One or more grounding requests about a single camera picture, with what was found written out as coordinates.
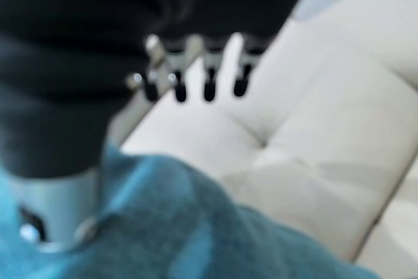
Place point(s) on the white tufted sofa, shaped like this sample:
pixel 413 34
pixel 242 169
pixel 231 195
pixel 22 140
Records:
pixel 310 128

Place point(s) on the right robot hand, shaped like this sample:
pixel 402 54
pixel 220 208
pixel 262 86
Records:
pixel 81 63

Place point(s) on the teal blue cushion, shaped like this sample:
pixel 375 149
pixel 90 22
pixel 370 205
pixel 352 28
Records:
pixel 170 226

